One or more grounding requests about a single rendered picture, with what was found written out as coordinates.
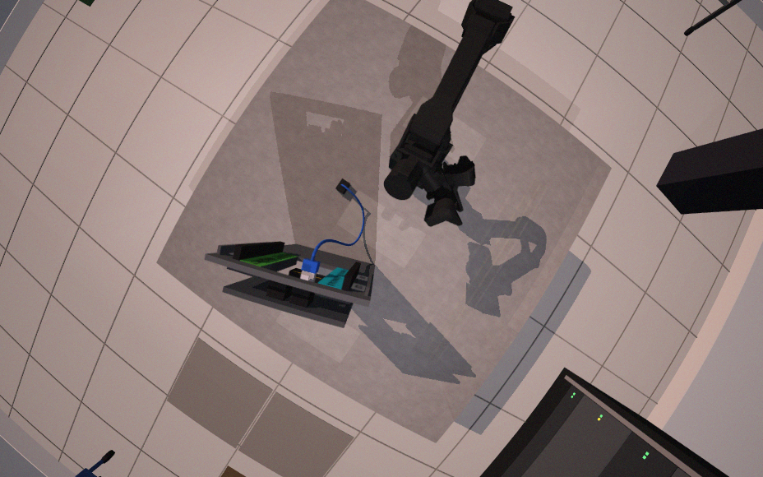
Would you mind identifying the blue cable with plug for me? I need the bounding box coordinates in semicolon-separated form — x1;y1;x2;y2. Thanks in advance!
301;184;364;282

